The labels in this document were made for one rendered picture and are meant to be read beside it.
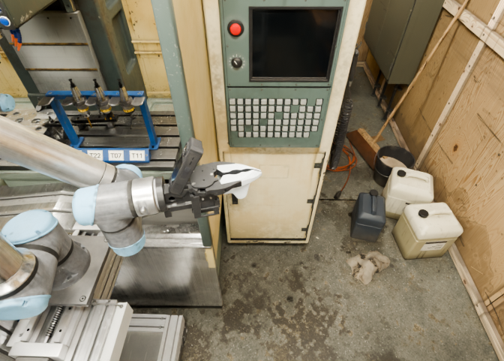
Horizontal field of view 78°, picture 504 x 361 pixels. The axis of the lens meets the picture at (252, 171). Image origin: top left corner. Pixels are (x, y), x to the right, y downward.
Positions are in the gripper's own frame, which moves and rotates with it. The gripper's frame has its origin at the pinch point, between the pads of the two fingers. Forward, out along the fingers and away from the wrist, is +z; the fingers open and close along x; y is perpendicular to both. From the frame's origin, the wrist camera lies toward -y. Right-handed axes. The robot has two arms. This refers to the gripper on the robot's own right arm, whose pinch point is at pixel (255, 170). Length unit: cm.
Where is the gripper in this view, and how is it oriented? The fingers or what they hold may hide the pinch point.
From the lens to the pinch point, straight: 64.4
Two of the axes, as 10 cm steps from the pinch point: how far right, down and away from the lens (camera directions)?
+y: 0.3, 7.9, 6.2
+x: 2.2, 6.0, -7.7
